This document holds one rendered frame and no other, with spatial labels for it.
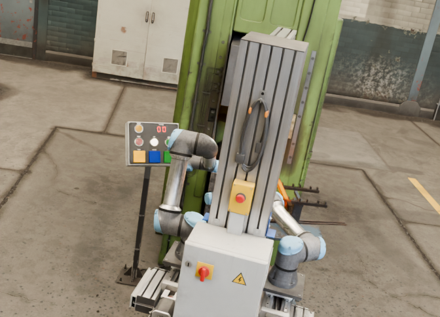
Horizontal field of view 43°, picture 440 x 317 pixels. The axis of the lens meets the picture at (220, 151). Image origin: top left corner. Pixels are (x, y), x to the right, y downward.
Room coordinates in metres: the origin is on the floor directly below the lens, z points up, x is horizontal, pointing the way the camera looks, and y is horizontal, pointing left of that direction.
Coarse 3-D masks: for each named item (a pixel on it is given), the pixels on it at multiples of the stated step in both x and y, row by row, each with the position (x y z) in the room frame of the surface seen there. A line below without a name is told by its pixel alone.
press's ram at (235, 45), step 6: (234, 36) 3.87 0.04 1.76; (240, 36) 3.92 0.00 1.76; (234, 42) 3.64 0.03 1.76; (234, 48) 3.53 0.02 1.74; (234, 54) 3.53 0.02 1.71; (234, 60) 3.53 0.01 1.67; (228, 66) 3.53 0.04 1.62; (234, 66) 3.53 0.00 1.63; (228, 72) 3.53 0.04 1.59; (234, 72) 3.53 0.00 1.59; (228, 78) 3.53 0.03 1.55; (228, 84) 3.53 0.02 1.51; (228, 90) 3.53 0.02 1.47; (222, 96) 3.53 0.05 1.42; (228, 96) 3.53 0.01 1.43; (222, 102) 3.53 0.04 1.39; (228, 102) 3.53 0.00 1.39
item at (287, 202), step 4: (280, 180) 3.45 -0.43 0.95; (280, 184) 3.38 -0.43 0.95; (280, 188) 3.32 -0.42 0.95; (280, 192) 3.28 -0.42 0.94; (284, 192) 3.26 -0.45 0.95; (284, 196) 3.19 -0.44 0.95; (284, 200) 3.13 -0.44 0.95; (288, 200) 3.12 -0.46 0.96; (284, 204) 3.13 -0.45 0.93; (288, 204) 3.07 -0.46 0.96; (288, 208) 3.06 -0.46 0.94
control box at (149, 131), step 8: (128, 128) 3.35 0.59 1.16; (144, 128) 3.39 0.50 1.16; (152, 128) 3.41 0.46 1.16; (160, 128) 3.43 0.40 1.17; (168, 128) 3.46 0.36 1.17; (176, 128) 3.48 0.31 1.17; (128, 136) 3.32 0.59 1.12; (136, 136) 3.34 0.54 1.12; (144, 136) 3.37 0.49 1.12; (152, 136) 3.39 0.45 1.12; (160, 136) 3.41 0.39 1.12; (168, 136) 3.43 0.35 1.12; (128, 144) 3.30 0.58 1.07; (136, 144) 3.32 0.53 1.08; (144, 144) 3.34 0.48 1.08; (160, 144) 3.39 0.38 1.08; (128, 152) 3.28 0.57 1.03; (160, 152) 3.36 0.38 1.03; (128, 160) 3.25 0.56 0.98; (160, 160) 3.34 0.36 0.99
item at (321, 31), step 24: (312, 0) 3.67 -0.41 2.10; (336, 0) 3.67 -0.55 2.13; (312, 24) 3.67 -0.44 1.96; (336, 24) 3.67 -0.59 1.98; (312, 48) 3.67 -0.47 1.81; (312, 72) 3.67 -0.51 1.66; (312, 96) 3.67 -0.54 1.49; (312, 120) 3.67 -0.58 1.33; (288, 144) 3.67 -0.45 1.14; (288, 168) 3.67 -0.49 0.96; (288, 192) 3.67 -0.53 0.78
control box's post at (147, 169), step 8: (144, 176) 3.43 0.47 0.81; (144, 184) 3.44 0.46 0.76; (144, 192) 3.43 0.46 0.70; (144, 200) 3.43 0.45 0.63; (144, 208) 3.44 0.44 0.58; (144, 216) 3.46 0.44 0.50; (136, 240) 3.43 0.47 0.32; (136, 248) 3.44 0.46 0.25; (136, 256) 3.43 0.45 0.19; (136, 264) 3.43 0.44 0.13; (136, 272) 3.44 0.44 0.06
